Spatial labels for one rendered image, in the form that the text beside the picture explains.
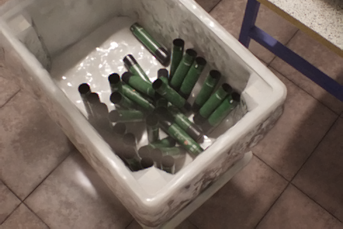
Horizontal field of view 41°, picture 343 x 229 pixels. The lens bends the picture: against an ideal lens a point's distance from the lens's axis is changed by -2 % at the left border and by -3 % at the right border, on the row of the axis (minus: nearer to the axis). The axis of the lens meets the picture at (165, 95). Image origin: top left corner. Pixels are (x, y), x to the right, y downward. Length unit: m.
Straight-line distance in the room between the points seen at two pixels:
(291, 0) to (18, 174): 1.13
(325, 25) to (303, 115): 0.77
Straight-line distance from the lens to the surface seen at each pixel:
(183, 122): 1.22
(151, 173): 0.98
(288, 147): 1.76
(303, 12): 1.10
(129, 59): 1.31
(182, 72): 1.21
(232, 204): 1.66
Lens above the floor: 1.61
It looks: 65 degrees down
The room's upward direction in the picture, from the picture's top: 1 degrees counter-clockwise
